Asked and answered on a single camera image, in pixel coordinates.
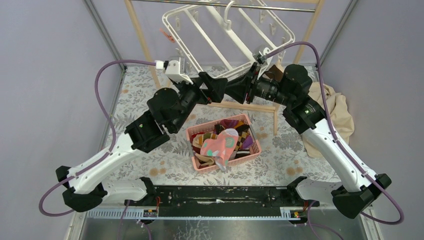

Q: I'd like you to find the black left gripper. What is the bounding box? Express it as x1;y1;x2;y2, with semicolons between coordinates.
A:
169;71;226;132

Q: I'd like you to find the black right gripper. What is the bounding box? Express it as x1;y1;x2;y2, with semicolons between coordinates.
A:
223;62;293;107

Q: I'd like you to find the purple maroon striped sock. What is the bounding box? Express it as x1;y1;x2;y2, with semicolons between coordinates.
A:
221;118;254;151

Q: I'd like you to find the pink plastic basket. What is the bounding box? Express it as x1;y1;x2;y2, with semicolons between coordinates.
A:
185;114;262;173

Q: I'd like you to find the pink sock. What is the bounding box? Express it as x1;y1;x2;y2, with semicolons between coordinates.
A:
200;128;239;172

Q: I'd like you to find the mustard yellow striped sock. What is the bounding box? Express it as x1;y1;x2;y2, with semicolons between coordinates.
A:
233;149;251;159

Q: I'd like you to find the cream maroon striped sock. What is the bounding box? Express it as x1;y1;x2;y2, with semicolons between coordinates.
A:
191;142;215;167

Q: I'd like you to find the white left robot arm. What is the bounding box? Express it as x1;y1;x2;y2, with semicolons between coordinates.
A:
56;72;228;213

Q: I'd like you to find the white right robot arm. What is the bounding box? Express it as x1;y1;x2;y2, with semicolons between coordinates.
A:
225;64;392;219

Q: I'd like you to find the white plastic clip hanger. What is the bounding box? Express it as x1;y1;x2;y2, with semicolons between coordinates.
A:
162;0;296;78

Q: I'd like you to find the pink clothes peg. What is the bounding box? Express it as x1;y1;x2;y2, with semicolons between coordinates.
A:
159;28;176;43

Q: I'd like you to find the floral patterned mat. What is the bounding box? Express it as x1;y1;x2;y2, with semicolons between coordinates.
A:
106;65;340;186

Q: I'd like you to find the beige crumpled cloth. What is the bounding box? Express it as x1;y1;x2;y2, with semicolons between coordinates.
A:
302;82;355;158

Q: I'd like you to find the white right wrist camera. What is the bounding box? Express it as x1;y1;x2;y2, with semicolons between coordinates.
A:
253;45;273;71

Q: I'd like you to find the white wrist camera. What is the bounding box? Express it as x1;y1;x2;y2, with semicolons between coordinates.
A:
155;56;194;85
253;45;273;71

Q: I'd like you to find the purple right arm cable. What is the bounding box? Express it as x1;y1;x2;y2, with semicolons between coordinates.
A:
261;41;405;226

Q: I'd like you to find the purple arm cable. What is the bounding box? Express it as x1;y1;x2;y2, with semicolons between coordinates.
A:
261;41;405;226
38;59;160;218

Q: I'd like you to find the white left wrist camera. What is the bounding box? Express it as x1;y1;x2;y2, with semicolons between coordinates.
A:
155;56;194;85

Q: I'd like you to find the wooden drying rack frame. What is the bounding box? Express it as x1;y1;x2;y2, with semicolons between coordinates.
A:
123;0;327;136

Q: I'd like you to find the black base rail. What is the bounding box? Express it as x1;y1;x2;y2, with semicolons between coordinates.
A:
125;185;320;221

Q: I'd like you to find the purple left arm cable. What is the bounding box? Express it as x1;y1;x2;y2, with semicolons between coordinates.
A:
38;59;160;218

